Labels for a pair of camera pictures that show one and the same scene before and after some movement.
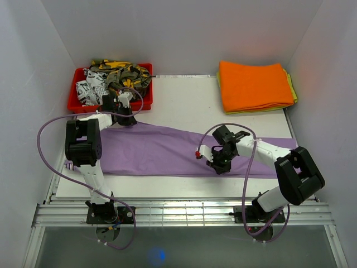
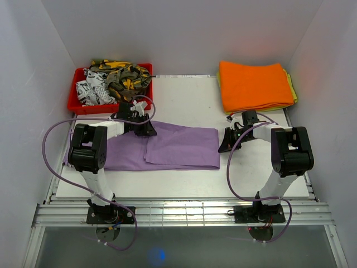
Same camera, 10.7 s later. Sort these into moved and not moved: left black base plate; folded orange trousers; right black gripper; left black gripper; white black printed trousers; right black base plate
Moved: right black gripper; left black gripper
Not moved: folded orange trousers; left black base plate; right black base plate; white black printed trousers
